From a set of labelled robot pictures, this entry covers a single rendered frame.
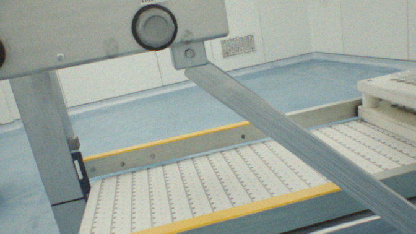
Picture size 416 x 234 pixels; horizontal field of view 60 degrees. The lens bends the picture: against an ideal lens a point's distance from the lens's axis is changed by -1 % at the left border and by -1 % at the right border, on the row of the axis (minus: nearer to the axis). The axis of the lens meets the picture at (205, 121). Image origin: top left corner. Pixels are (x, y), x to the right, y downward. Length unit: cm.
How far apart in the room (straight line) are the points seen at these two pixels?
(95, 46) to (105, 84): 511
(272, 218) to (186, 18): 21
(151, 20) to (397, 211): 24
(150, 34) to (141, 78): 517
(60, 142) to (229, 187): 29
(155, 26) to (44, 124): 41
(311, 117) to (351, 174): 36
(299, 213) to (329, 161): 9
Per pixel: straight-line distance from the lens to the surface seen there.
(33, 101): 63
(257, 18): 590
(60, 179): 66
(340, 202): 41
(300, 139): 32
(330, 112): 69
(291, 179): 51
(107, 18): 28
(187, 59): 32
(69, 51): 28
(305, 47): 632
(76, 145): 64
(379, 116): 66
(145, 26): 26
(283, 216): 39
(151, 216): 48
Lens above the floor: 104
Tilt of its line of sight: 17 degrees down
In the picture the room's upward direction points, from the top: 10 degrees counter-clockwise
